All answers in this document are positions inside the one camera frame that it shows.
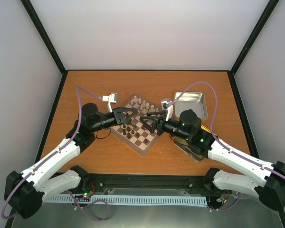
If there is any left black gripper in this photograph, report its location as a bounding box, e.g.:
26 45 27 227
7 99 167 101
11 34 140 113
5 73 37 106
91 107 138 132

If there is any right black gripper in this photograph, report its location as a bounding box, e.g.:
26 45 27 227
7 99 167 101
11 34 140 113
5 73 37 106
139 111 191 141

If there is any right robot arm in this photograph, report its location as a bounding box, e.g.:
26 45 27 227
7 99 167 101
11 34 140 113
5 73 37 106
140 109 285 211

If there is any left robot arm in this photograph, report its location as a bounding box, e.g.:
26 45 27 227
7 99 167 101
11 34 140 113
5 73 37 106
4 103 138 219

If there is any green circuit board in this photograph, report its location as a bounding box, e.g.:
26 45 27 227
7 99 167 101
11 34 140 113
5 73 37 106
83 186 95 198

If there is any wooden chessboard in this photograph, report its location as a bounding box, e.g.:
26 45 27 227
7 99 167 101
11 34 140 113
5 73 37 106
111 95 162 156

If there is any silver open tin box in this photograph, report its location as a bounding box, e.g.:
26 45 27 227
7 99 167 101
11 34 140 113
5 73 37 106
173 92 208 120

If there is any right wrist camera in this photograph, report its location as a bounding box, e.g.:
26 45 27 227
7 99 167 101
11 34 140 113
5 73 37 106
161 98 174 121

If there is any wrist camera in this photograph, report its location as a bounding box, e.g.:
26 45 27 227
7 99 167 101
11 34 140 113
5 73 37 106
161 98 174 121
102 92 118 112

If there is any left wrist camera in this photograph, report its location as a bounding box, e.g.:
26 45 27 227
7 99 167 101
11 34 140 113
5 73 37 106
102 92 118 112

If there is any black enclosure frame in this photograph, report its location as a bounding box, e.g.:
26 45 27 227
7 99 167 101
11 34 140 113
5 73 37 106
4 0 285 228

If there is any light blue cable duct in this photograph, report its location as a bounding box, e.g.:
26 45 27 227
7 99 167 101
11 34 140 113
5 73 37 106
44 194 209 206

